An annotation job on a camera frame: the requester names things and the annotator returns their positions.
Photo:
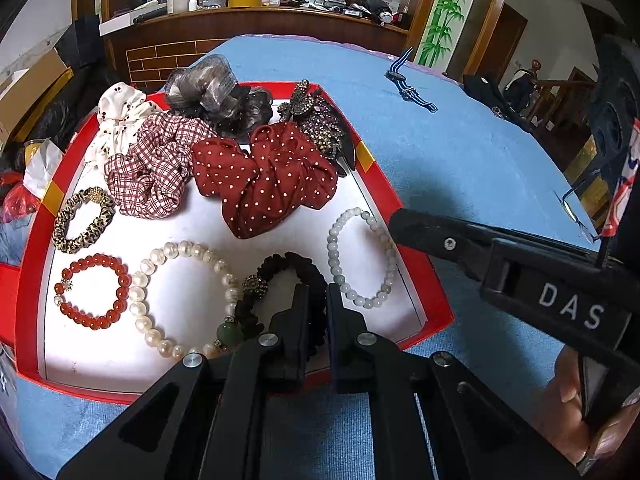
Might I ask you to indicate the red jewelry tray box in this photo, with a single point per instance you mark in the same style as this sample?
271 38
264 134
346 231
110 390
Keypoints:
115 365

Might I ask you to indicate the black hair claw clip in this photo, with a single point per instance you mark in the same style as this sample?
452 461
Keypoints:
343 151

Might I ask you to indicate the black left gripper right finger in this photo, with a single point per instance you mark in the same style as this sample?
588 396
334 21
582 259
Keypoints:
364 362

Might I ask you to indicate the right hand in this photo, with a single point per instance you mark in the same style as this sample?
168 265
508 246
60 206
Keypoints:
612 451

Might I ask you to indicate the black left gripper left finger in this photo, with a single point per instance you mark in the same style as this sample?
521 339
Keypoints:
239 386

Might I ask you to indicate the red plaid scrunchie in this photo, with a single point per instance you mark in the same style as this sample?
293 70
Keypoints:
148 181

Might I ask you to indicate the cardboard box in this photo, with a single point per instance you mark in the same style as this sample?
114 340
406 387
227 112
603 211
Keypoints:
25 95

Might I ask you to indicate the wooden dresser counter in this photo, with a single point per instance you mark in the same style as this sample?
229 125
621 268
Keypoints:
145 54

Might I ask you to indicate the black garment on bed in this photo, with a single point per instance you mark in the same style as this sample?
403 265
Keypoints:
486 92

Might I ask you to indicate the white flat box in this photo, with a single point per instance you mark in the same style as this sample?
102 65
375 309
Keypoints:
152 9

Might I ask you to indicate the blue striped strap watch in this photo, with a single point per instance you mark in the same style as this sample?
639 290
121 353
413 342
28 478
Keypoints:
408 93

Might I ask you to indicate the rhinestone hair clip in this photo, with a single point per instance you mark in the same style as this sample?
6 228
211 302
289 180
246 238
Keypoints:
315 117

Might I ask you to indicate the white dotted scrunchie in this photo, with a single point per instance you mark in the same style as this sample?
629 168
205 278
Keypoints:
121 112

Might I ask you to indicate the red polka dot scrunchie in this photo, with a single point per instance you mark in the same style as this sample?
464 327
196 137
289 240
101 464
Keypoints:
259 188

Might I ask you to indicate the grey organza scrunchie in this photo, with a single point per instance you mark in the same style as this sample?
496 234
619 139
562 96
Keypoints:
208 90

